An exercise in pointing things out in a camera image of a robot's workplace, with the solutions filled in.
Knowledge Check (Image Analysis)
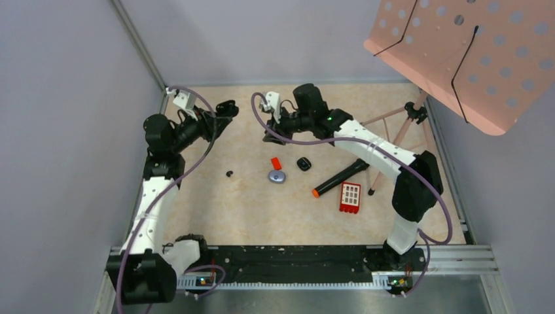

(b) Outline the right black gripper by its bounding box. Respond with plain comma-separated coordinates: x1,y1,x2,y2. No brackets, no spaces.
262,106,312,146

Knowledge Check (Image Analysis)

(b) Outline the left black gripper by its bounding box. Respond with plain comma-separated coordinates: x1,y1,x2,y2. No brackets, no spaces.
170,105,232,153

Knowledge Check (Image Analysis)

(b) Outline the lavender earbud charging case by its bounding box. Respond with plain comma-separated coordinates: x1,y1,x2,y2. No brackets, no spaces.
268,169,287,184

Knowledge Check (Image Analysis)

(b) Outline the black earbud charging case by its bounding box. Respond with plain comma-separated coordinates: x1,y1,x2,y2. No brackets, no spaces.
216,99,239,118

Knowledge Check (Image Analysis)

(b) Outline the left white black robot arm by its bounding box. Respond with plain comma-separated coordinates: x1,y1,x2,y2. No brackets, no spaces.
106,104,239,308

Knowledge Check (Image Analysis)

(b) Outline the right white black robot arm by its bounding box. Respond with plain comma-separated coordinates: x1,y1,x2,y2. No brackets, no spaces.
251,83,444,270

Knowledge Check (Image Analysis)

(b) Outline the small red block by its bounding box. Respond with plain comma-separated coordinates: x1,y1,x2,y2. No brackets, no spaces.
271,157,282,171

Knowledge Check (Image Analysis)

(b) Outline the black microphone orange tip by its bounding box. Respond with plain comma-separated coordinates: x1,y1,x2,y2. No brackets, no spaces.
312,158,370,198

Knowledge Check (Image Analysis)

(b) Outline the red white toy block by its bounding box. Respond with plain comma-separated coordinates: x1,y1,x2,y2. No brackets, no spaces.
339,182,361,215

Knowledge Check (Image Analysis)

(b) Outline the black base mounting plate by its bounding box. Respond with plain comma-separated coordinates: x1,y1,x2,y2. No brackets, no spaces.
177,245,426,294

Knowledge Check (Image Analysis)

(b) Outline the pink perforated music stand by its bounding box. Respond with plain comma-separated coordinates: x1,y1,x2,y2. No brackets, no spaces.
359,0,555,197

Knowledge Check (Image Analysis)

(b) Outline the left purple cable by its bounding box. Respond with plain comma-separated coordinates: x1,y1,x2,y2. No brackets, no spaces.
115,86,226,314

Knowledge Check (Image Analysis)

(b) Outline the purple cable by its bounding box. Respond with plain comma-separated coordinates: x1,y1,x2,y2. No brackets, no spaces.
115,86,226,314
250,92,454,297

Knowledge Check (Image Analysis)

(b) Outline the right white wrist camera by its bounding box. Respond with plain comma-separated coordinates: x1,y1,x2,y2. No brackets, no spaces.
259,91,281,124

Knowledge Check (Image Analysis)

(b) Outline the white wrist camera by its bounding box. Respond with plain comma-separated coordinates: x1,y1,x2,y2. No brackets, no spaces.
259,91,281,124
166,86,202,121

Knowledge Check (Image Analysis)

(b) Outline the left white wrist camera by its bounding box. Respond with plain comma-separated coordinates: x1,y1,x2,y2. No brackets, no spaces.
166,86,202,121

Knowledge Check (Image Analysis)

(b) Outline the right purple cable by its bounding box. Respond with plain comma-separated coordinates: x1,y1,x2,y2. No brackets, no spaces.
250,92,454,297

